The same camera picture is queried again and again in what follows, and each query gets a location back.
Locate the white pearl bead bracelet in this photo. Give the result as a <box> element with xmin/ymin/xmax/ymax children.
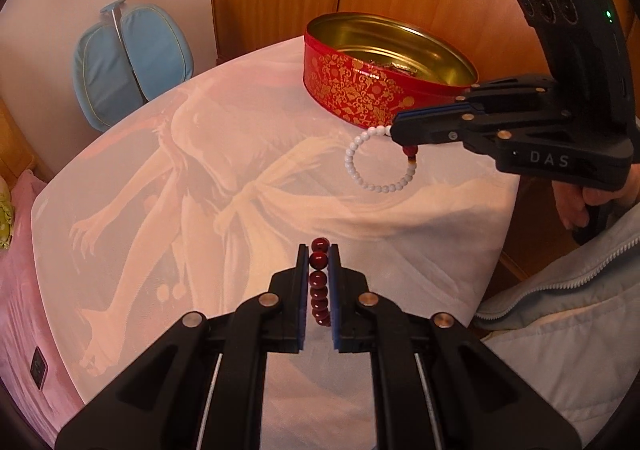
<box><xmin>342</xmin><ymin>124</ymin><xmax>419</xmax><ymax>194</ymax></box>

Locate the red bead bracelet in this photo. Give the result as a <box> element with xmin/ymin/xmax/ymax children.
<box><xmin>308</xmin><ymin>236</ymin><xmax>333</xmax><ymax>328</ymax></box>

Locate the rose gold wrist watch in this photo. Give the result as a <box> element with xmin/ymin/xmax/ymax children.
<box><xmin>369</xmin><ymin>60</ymin><xmax>419</xmax><ymax>77</ymax></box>

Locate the person's right hand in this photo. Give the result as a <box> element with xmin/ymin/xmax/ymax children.
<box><xmin>552</xmin><ymin>177</ymin><xmax>639</xmax><ymax>230</ymax></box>

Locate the round red gold tin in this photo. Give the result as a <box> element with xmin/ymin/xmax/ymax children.
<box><xmin>303</xmin><ymin>12</ymin><xmax>478</xmax><ymax>128</ymax></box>

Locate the black phone on bed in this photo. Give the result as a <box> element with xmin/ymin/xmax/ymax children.
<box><xmin>29</xmin><ymin>347</ymin><xmax>48</xmax><ymax>390</ymax></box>

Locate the pink bed sheet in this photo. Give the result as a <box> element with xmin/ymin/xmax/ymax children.
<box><xmin>1</xmin><ymin>170</ymin><xmax>84</xmax><ymax>446</ymax></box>

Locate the light blue jacket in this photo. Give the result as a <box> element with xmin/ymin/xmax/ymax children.
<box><xmin>475</xmin><ymin>207</ymin><xmax>639</xmax><ymax>444</ymax></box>

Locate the white printed table cloth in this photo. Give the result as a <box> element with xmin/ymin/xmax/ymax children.
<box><xmin>30</xmin><ymin>35</ymin><xmax>522</xmax><ymax>450</ymax></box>

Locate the green plush toy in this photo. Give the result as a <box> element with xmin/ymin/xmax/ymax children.
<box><xmin>0</xmin><ymin>177</ymin><xmax>14</xmax><ymax>250</ymax></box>

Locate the light blue chair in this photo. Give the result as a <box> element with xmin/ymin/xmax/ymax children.
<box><xmin>72</xmin><ymin>0</ymin><xmax>194</xmax><ymax>132</ymax></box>

